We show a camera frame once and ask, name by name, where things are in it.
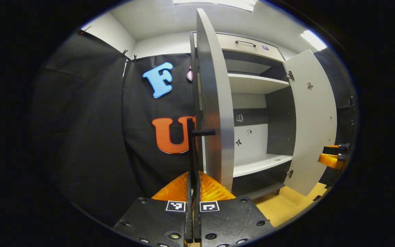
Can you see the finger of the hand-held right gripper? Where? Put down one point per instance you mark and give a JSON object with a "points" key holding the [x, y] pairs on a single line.
{"points": [[331, 160]]}

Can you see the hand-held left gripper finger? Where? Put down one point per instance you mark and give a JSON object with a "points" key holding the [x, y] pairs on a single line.
{"points": [[197, 219], [189, 219]]}

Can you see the beige shoe cabinet door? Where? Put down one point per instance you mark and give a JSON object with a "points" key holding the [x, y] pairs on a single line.
{"points": [[214, 103], [314, 130]]}

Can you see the beige double-door shoe cabinet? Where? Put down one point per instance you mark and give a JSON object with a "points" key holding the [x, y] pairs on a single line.
{"points": [[252, 84]]}

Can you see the beige cabinet drawer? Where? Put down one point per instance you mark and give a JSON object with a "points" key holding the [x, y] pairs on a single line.
{"points": [[228, 41]]}

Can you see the small ceiling light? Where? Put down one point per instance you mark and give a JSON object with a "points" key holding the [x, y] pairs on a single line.
{"points": [[313, 39]]}

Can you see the black backdrop cloth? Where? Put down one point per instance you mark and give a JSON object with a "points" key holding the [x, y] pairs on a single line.
{"points": [[91, 120]]}

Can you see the long ceiling light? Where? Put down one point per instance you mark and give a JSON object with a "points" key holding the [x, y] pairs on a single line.
{"points": [[214, 3]]}

